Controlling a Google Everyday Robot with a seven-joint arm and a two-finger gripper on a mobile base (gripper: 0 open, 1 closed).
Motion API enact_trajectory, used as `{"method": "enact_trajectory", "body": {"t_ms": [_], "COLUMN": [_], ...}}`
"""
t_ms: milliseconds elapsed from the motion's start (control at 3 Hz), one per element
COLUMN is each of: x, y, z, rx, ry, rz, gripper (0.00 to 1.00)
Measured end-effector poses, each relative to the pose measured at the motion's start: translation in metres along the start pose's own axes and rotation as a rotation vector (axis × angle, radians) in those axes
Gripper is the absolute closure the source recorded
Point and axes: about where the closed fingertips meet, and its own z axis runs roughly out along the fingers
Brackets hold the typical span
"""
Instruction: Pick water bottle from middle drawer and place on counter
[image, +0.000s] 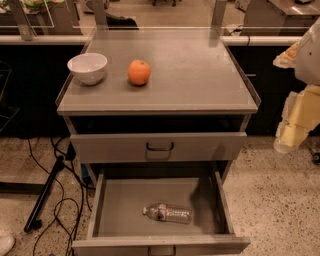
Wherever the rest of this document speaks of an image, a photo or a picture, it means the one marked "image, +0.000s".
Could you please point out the clear plastic water bottle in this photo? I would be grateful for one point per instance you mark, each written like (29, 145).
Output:
(164, 212)

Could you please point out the white shoe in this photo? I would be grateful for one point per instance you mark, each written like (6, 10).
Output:
(7, 243)

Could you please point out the grey drawer cabinet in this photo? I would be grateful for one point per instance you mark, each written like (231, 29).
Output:
(195, 86)

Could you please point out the orange fruit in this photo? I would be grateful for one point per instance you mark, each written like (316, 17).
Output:
(139, 72)

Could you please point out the grey open middle drawer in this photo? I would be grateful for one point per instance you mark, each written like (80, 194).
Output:
(119, 228)

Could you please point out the white ceramic bowl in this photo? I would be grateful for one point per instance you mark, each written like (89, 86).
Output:
(88, 68)

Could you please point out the grey top drawer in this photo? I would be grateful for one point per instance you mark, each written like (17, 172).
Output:
(157, 147)

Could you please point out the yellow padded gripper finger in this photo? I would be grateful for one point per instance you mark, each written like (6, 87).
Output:
(287, 58)
(300, 116)

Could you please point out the black metal stand leg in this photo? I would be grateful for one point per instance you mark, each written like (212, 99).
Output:
(33, 222)

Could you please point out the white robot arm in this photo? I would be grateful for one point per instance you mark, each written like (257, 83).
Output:
(307, 67)

